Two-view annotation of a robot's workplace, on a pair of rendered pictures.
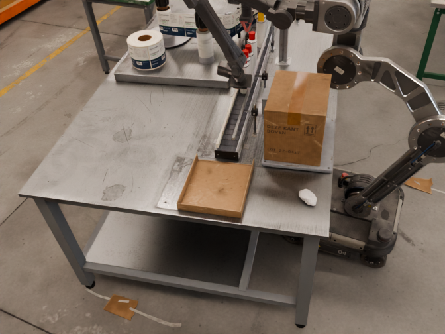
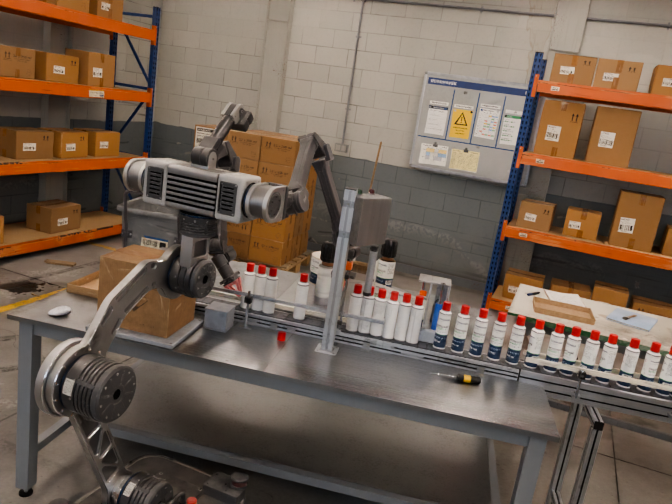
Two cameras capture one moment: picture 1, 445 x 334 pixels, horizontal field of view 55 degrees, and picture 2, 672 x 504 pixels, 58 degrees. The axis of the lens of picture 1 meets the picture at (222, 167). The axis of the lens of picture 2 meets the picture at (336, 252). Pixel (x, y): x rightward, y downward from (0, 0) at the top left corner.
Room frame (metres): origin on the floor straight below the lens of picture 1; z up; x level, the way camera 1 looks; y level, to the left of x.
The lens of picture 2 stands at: (1.85, -2.72, 1.81)
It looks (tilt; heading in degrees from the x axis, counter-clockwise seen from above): 14 degrees down; 82
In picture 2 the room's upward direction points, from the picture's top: 9 degrees clockwise
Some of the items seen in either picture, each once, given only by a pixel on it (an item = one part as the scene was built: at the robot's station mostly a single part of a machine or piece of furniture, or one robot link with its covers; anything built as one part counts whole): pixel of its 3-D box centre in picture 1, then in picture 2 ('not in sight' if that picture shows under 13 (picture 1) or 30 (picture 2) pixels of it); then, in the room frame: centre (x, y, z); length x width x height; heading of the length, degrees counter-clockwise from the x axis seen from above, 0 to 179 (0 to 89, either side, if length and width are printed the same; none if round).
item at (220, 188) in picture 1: (217, 183); (113, 286); (1.23, 0.03, 0.85); 0.30 x 0.26 x 0.04; 163
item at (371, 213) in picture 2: not in sight; (365, 219); (2.26, -0.37, 1.38); 0.17 x 0.10 x 0.19; 38
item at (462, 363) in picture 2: (257, 59); (324, 330); (2.18, -0.26, 0.85); 1.65 x 0.11 x 0.05; 163
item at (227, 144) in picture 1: (257, 59); (324, 328); (2.18, -0.26, 0.86); 1.65 x 0.08 x 0.04; 163
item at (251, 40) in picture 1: (252, 50); (301, 296); (2.07, -0.22, 0.98); 0.05 x 0.05 x 0.20
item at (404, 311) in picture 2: not in sight; (403, 316); (2.49, -0.35, 0.98); 0.05 x 0.05 x 0.20
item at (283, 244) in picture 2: not in sight; (253, 198); (1.76, 3.76, 0.70); 1.20 x 0.82 x 1.39; 158
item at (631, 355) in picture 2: not in sight; (629, 363); (3.36, -0.61, 0.98); 0.05 x 0.05 x 0.20
